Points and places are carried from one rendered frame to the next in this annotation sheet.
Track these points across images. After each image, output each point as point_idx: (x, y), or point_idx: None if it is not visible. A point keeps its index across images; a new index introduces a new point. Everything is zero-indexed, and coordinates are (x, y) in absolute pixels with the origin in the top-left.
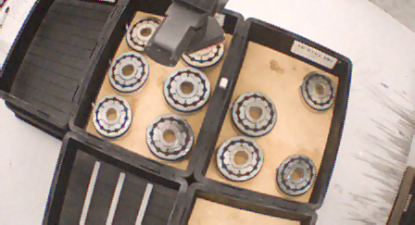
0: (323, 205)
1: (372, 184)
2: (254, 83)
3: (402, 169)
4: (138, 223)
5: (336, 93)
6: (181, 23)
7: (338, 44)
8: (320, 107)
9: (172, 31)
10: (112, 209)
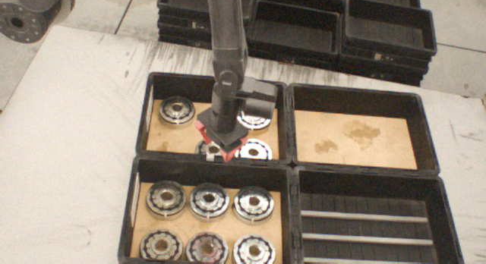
0: None
1: None
2: None
3: (206, 51)
4: (339, 214)
5: None
6: (256, 83)
7: (96, 119)
8: (193, 106)
9: (264, 87)
10: (338, 237)
